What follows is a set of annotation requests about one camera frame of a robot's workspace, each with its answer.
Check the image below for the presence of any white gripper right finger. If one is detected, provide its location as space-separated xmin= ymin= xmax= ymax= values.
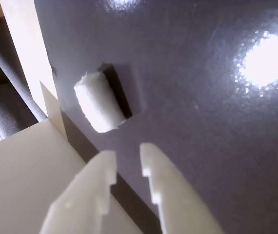
xmin=140 ymin=142 xmax=225 ymax=234

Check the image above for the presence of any grey fabric sofa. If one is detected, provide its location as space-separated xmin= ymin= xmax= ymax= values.
xmin=0 ymin=31 xmax=48 ymax=141

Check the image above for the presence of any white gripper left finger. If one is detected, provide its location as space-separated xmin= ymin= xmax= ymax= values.
xmin=39 ymin=150 xmax=117 ymax=234

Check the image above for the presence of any pale wooden table frame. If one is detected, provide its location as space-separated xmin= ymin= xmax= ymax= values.
xmin=0 ymin=0 xmax=142 ymax=234

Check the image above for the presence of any white gauze roll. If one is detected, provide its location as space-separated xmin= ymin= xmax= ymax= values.
xmin=74 ymin=71 xmax=127 ymax=134

